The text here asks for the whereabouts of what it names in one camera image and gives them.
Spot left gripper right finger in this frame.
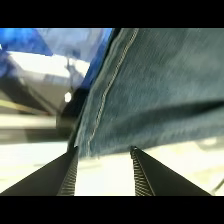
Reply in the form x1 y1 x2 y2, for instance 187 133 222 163
129 145 213 197

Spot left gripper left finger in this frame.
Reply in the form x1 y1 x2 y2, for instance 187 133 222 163
0 145 80 197

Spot blue jeans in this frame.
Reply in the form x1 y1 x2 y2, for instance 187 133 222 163
67 28 224 158

